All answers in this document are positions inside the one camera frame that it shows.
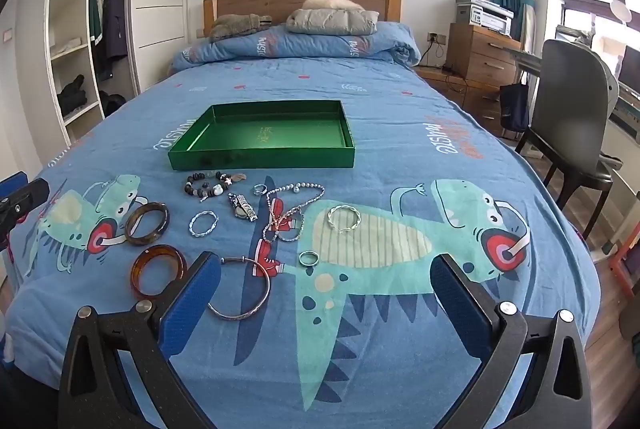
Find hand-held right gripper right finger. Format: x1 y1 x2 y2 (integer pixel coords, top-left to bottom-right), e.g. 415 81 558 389
430 253 593 429

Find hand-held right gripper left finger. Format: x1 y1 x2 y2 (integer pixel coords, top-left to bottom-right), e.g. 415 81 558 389
57 250 222 429

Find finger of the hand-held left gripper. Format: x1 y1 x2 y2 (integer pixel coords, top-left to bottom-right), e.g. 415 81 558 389
0 178 51 236
0 171 27 200

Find amber bangle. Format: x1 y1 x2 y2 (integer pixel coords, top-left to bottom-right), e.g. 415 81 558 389
130 245 188 301

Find thin silver bangle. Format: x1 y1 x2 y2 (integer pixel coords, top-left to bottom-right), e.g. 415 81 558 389
206 256 272 321

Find small twisted silver bracelet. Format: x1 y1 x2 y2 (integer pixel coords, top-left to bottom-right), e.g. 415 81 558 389
189 210 219 238

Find dark brown bangle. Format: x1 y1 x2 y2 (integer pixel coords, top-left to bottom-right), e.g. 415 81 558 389
124 202 171 247

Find silver pendant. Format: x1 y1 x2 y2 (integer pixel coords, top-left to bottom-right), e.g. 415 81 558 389
227 192 258 224

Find silver chain necklace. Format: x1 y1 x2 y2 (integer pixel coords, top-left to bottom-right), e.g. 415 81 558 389
260 182 326 244

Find large twisted silver bracelet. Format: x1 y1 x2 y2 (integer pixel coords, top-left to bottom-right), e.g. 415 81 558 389
327 205 362 234

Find green shallow box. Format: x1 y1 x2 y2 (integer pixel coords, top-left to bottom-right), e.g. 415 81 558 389
167 100 356 171

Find black clothes on shelf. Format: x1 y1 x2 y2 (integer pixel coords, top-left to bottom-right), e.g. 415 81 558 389
56 75 87 114

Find black bag in wardrobe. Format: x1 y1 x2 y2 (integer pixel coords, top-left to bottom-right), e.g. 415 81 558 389
99 91 127 117

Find blue dinosaur bed sheet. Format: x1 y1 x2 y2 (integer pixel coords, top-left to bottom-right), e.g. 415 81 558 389
0 58 601 429

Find hanging green garment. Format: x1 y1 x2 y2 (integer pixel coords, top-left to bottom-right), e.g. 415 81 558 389
88 0 106 46

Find hanging dark jacket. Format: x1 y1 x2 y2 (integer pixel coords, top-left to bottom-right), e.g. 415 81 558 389
101 0 129 80

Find dark tote bag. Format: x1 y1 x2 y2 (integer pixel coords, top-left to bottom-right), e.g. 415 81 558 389
500 84 530 134

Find low wooden nightstand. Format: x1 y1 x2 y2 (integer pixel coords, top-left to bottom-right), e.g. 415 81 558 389
415 66 507 138

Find grey chair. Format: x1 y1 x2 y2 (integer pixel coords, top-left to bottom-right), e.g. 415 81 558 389
515 39 624 240

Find wooden dresser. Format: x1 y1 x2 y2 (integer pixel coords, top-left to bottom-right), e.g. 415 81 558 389
446 23 524 82

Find grey-brown plush garment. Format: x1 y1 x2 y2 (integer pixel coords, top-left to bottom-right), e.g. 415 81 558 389
209 13 273 42

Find folded blue duvet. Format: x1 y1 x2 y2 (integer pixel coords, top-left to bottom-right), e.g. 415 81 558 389
172 21 422 70

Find computer monitor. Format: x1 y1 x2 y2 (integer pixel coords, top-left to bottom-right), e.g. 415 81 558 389
617 46 640 96

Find white printer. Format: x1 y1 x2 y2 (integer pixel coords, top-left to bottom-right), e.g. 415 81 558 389
456 0 515 37

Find wooden headboard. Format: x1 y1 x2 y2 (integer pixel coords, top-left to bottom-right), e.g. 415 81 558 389
202 0 402 40

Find folded grey down jacket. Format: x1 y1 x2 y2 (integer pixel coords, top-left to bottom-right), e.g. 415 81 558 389
286 8 380 35

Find cream fluffy cushion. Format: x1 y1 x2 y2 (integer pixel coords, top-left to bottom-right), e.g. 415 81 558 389
301 0 361 12

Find round white lamp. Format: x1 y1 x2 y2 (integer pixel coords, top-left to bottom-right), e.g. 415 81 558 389
610 0 634 28

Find dark beaded bracelet with pearl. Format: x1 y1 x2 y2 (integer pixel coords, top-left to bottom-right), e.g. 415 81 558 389
185 170 247 202

